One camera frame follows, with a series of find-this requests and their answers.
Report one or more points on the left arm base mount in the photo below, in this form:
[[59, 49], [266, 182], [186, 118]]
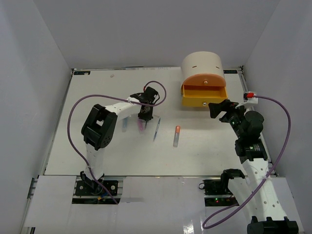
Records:
[[84, 194]]

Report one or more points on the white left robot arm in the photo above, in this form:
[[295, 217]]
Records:
[[99, 127]]

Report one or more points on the blue highlighter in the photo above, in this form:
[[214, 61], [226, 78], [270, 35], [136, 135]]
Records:
[[124, 124]]

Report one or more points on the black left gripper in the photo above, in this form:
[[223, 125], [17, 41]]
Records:
[[147, 117]]

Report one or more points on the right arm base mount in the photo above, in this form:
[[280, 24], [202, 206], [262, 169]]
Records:
[[215, 195]]

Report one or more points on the orange top drawer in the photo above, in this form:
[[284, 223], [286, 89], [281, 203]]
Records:
[[211, 80]]

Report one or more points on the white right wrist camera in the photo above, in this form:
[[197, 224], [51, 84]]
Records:
[[249, 100]]

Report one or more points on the yellow drawer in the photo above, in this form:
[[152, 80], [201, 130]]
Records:
[[201, 96]]

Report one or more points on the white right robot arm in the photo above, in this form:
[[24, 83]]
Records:
[[252, 188]]

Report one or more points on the round beige drawer cabinet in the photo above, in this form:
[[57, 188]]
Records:
[[202, 63]]

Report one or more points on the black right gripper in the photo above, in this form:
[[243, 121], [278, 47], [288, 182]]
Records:
[[216, 109]]

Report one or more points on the clear light blue pen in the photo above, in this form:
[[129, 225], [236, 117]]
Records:
[[157, 128]]

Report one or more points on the pink highlighter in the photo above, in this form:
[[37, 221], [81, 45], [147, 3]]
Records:
[[140, 126]]

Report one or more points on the orange highlighter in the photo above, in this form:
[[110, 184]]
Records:
[[176, 136]]

